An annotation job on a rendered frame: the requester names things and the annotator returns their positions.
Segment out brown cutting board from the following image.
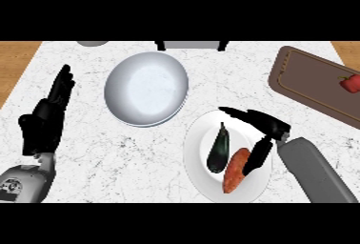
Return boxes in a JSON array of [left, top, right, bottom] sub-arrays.
[[267, 45, 360, 130]]

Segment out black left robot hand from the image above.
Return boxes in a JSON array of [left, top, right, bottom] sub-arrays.
[[17, 64, 77, 157]]

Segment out grey bowl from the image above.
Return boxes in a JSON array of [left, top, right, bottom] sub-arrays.
[[104, 51, 191, 129]]

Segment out white plate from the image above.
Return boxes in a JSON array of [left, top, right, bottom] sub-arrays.
[[183, 110, 275, 204]]

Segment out red bell pepper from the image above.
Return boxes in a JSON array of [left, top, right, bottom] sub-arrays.
[[338, 73, 360, 94]]

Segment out dark purple eggplant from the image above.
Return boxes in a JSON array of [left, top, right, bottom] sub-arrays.
[[205, 122, 232, 174]]

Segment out orange sweet potato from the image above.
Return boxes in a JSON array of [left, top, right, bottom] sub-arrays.
[[222, 147, 253, 194]]

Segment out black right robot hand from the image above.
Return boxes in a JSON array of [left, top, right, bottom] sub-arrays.
[[219, 106, 292, 177]]

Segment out grey round object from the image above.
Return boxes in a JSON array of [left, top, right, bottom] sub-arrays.
[[76, 40, 109, 48]]

